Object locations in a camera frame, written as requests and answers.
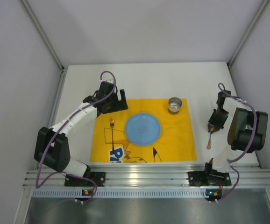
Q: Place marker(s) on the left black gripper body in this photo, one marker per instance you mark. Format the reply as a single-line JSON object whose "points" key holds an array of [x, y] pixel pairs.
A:
{"points": [[115, 106]]}

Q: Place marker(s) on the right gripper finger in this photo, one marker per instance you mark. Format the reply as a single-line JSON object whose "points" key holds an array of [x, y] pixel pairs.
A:
{"points": [[216, 129], [210, 128]]}

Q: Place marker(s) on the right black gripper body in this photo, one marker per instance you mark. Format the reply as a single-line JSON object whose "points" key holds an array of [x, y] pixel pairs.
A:
{"points": [[215, 121]]}

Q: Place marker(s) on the rose gold fork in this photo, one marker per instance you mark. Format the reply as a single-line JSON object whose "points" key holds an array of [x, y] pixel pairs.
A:
{"points": [[112, 132]]}

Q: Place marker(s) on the gold spoon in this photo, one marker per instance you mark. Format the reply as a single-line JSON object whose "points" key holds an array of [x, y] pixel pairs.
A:
{"points": [[209, 141]]}

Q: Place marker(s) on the light blue plate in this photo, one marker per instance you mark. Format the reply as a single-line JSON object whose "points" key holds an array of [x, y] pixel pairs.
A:
{"points": [[142, 129]]}

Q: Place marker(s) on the yellow cartoon placemat cloth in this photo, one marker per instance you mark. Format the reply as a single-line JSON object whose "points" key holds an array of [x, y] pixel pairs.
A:
{"points": [[175, 144]]}

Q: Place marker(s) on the metal cup with brown base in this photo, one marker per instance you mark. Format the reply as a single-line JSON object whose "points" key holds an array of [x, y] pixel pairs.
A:
{"points": [[174, 105]]}

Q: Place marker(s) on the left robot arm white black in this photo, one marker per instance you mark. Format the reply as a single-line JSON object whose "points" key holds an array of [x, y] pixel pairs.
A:
{"points": [[57, 146]]}

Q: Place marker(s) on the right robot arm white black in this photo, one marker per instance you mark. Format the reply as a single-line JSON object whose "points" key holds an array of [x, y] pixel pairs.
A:
{"points": [[247, 131]]}

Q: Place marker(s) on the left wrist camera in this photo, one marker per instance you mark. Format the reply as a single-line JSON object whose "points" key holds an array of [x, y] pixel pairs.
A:
{"points": [[106, 88]]}

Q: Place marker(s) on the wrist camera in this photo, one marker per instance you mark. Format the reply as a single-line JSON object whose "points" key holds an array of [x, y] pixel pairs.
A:
{"points": [[221, 98], [106, 88]]}

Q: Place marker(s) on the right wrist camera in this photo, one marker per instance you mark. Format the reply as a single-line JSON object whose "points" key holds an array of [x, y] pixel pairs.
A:
{"points": [[221, 98]]}

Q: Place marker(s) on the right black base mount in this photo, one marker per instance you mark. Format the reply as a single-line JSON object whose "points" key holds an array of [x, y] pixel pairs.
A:
{"points": [[213, 178]]}

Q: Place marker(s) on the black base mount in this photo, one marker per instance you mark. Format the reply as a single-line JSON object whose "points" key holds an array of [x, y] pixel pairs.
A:
{"points": [[213, 178], [98, 178]]}

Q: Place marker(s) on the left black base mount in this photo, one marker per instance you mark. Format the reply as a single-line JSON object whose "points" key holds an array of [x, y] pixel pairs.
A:
{"points": [[98, 178]]}

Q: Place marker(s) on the left aluminium corner post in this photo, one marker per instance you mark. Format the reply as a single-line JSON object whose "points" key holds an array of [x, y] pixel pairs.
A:
{"points": [[27, 7]]}

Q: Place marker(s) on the aluminium corner post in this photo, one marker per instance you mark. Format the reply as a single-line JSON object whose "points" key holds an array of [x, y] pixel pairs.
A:
{"points": [[27, 7], [248, 31]]}

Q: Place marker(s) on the aluminium rail frame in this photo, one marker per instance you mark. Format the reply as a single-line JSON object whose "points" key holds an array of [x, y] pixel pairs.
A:
{"points": [[173, 175]]}

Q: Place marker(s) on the right aluminium corner post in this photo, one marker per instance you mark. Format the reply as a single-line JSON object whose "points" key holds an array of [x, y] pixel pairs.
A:
{"points": [[248, 31]]}

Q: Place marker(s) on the slotted cable duct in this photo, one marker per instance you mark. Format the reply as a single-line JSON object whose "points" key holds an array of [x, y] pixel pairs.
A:
{"points": [[126, 193]]}

